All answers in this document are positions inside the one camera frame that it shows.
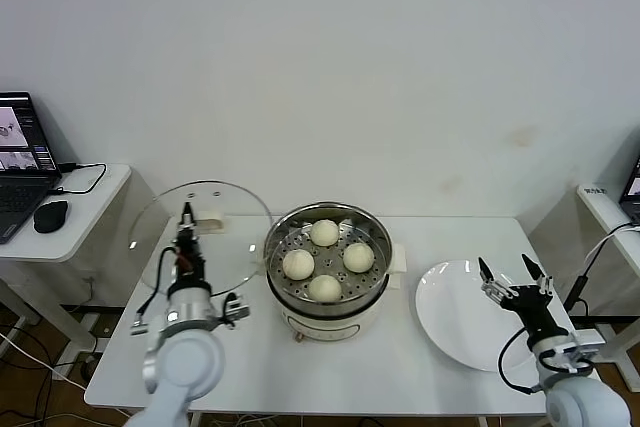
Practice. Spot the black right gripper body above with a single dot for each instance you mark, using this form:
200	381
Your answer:
532	312

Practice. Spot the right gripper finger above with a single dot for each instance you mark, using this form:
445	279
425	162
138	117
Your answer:
544	284
495	289

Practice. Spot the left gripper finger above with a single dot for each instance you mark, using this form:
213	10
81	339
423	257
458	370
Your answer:
198	247
188	222

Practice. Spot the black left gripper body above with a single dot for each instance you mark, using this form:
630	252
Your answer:
190	272

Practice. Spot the white steamed baozi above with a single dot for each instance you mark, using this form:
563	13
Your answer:
324	233
298	264
358	257
324	288

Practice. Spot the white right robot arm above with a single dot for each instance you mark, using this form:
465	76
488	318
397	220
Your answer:
585	404

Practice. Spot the stainless steel steamer basket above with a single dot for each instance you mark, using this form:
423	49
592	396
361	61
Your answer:
285	237

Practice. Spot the black power adapter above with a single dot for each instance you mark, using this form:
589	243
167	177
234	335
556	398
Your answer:
580	287

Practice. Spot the white round plate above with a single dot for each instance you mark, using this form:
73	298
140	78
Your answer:
450	322

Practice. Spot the white side table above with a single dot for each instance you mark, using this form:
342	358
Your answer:
75	239
600	207

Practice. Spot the white label sticker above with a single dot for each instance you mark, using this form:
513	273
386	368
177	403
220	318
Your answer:
594	191

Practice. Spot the open black laptop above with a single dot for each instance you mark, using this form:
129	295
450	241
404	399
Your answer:
632	192
20	197

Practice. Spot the black computer mouse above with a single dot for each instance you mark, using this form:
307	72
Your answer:
50	217

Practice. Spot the cream electric cooker base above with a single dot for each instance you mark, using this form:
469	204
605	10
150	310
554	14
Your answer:
325	324

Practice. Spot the white wall socket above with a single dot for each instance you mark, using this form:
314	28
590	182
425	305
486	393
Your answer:
91	277

